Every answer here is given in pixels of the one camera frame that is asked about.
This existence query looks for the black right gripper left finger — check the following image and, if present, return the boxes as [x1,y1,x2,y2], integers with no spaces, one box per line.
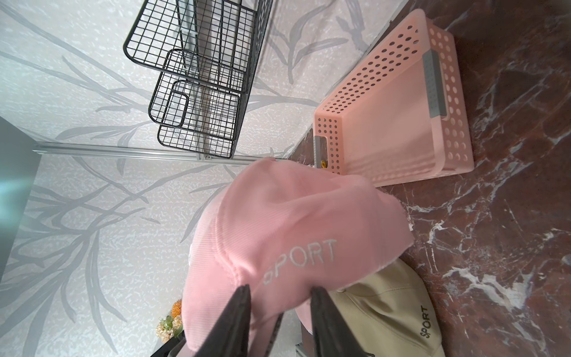
[196,285,251,357]

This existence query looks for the pink perforated plastic basket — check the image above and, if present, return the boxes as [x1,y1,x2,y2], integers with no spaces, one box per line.
[313,9,474,187]

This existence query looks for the white pot peach flowers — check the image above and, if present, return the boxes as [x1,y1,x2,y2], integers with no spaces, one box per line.
[156,300,183,344]

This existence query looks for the black wire wall basket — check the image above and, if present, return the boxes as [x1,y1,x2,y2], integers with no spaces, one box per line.
[123,1,273,159]

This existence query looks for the beige baseball cap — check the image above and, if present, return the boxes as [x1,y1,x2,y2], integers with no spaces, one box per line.
[330,259,445,357]

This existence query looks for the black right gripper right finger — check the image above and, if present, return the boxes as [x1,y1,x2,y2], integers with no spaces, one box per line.
[310,286,372,357]

